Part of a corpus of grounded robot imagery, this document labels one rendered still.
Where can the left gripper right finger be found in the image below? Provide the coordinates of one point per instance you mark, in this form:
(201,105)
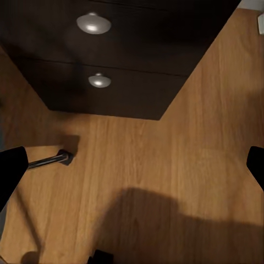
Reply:
(255,163)

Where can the swivel chair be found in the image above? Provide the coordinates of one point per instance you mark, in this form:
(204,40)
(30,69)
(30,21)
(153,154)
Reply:
(63,156)

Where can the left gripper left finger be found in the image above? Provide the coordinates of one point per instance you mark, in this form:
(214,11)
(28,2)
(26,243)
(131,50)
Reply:
(13,165)

